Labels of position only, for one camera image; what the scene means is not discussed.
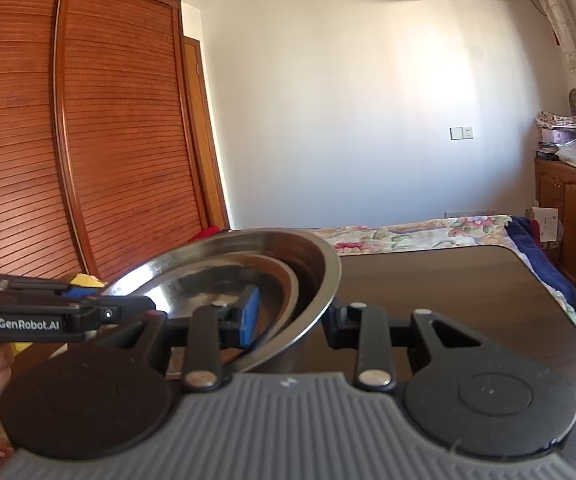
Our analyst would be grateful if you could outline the medium steel bowl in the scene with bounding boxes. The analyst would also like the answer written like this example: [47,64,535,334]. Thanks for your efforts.
[138,254,299,363]

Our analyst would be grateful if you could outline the large steel bowl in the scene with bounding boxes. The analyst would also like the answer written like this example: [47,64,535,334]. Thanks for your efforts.
[102,229,342,373]

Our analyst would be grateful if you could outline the wooden louvered wardrobe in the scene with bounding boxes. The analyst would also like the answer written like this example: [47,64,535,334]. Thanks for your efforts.
[0,0,207,281]

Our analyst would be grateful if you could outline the wooden door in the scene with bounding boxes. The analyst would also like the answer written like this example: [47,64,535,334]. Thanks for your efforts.
[183,36,229,229]

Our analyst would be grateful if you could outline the floral bed quilt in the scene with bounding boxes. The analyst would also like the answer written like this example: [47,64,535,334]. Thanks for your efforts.
[311,214,576,326]

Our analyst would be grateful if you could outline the white paper bag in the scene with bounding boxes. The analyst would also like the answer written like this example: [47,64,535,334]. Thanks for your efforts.
[527,207,559,244]

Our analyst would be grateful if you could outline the clutter pile on cabinet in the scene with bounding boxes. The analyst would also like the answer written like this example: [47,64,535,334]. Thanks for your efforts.
[535,89,576,168]

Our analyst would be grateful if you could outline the wall switch plate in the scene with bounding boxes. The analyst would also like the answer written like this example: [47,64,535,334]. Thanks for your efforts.
[449,127,474,140]

